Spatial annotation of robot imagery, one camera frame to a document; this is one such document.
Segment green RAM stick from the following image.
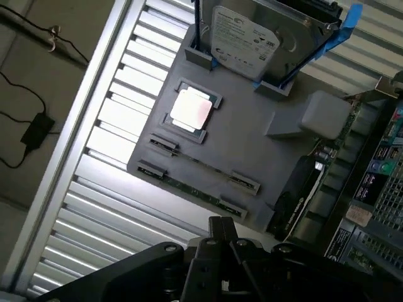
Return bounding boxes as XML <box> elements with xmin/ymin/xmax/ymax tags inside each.
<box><xmin>140</xmin><ymin>165</ymin><xmax>246</xmax><ymax>218</ymax></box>
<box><xmin>151</xmin><ymin>137</ymin><xmax>258</xmax><ymax>190</ymax></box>

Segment black graphics card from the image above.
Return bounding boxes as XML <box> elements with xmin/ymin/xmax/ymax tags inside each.
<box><xmin>266</xmin><ymin>100</ymin><xmax>363</xmax><ymax>242</ymax></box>

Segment open PC case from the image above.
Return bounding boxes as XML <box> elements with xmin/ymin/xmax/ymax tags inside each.
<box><xmin>324</xmin><ymin>70</ymin><xmax>403</xmax><ymax>273</ymax></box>

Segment grey printed parts rack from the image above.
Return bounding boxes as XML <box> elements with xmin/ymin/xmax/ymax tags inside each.
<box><xmin>127</xmin><ymin>23</ymin><xmax>353</xmax><ymax>234</ymax></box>

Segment black power adapter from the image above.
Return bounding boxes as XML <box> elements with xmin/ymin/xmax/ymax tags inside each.
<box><xmin>20</xmin><ymin>112</ymin><xmax>56</xmax><ymax>149</ymax></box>

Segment silver CPU chip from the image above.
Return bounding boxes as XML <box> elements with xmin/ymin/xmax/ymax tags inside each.
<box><xmin>169</xmin><ymin>89</ymin><xmax>213</xmax><ymax>130</ymax></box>

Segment silver hard disk drive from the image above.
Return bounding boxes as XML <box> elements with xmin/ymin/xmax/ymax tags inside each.
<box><xmin>210</xmin><ymin>0</ymin><xmax>326</xmax><ymax>83</ymax></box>

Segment dark blue disk caddy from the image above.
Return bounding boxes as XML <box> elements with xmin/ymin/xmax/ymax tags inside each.
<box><xmin>193</xmin><ymin>0</ymin><xmax>344</xmax><ymax>91</ymax></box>

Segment black adapter cable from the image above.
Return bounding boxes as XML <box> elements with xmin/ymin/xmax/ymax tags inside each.
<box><xmin>0</xmin><ymin>71</ymin><xmax>47</xmax><ymax>169</ymax></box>

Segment white cable hook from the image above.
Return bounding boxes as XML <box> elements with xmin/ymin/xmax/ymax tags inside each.
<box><xmin>46</xmin><ymin>25</ymin><xmax>63</xmax><ymax>53</ymax></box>

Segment thin black cable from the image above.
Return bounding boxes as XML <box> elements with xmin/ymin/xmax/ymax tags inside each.
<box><xmin>0</xmin><ymin>5</ymin><xmax>89</xmax><ymax>67</ymax></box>

